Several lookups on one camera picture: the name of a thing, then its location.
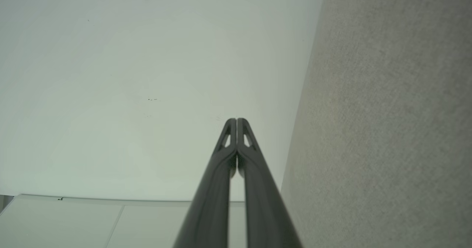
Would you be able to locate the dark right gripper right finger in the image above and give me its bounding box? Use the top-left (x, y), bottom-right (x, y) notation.
top-left (237, 118), bottom-right (303, 248)

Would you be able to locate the grey fabric sofa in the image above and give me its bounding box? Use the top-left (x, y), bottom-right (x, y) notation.
top-left (280, 0), bottom-right (472, 248)

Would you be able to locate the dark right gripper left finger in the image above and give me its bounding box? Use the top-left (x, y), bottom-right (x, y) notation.
top-left (173, 118), bottom-right (237, 248)

